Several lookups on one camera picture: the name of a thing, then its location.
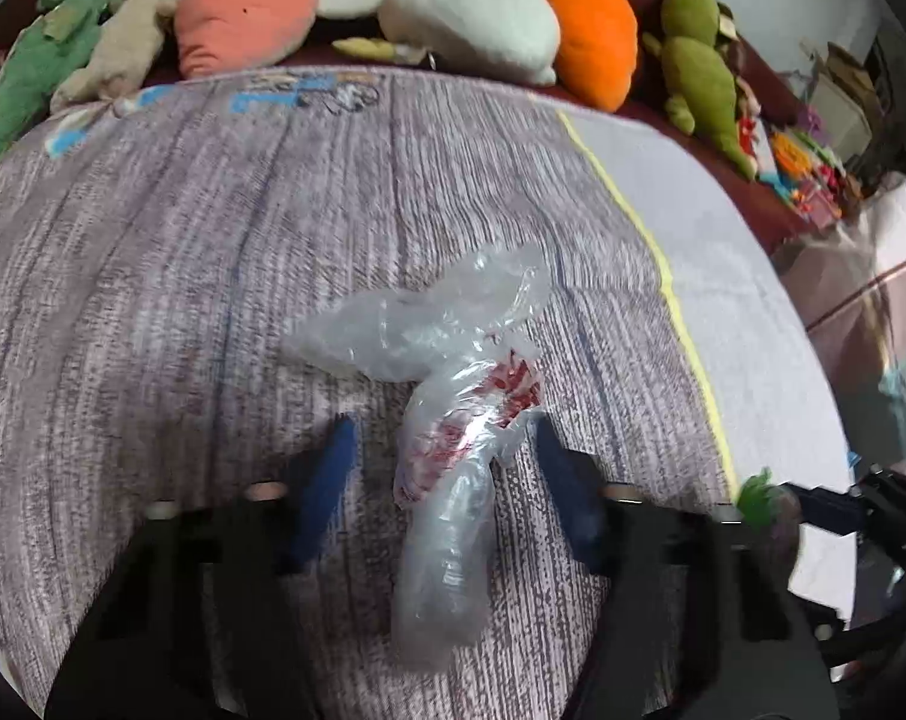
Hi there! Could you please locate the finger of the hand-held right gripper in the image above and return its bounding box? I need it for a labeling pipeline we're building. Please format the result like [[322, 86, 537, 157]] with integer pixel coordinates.
[[787, 481, 874, 537]]

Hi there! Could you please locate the plaid blanket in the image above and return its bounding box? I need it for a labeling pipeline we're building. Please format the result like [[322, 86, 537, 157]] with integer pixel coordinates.
[[772, 172, 906, 466]]

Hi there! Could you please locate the olive green dinosaur plush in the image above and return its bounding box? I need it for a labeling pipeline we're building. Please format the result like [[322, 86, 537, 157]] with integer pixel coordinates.
[[640, 0, 758, 181]]

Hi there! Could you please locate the orange carrot rabbit plush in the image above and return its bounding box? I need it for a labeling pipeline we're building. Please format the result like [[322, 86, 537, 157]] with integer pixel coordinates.
[[543, 0, 640, 113]]

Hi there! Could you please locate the beige plush toy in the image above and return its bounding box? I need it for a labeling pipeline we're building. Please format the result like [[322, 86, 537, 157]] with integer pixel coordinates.
[[48, 0, 195, 115]]

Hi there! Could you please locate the cardboard box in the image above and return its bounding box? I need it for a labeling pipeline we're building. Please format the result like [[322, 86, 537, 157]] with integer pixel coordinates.
[[805, 41, 885, 158]]

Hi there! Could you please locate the clear plastic bag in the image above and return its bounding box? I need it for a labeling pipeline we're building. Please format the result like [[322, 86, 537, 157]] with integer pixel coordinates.
[[284, 244, 551, 672]]

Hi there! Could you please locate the brown teddy bear red outfit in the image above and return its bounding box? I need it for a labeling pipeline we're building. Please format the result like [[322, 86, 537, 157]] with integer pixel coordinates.
[[734, 82, 761, 166]]

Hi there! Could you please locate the clear green wrapper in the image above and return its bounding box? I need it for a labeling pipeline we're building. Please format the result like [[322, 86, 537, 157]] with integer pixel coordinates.
[[734, 467, 795, 537]]

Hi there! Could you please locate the pile of colourful toys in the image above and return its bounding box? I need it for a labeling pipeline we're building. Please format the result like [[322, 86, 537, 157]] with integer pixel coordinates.
[[757, 109, 866, 230]]

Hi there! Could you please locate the pink rabbit plush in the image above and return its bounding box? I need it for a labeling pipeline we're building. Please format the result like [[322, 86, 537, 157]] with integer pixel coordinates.
[[174, 0, 332, 80]]

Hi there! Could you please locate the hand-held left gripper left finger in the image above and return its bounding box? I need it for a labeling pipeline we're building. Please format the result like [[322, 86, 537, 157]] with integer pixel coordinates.
[[44, 412, 360, 720]]

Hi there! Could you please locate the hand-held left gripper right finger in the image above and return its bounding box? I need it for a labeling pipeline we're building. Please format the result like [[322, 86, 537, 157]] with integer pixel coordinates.
[[532, 416, 840, 720]]

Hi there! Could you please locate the white duck plush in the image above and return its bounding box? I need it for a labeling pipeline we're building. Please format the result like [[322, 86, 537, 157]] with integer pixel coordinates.
[[314, 0, 563, 87]]

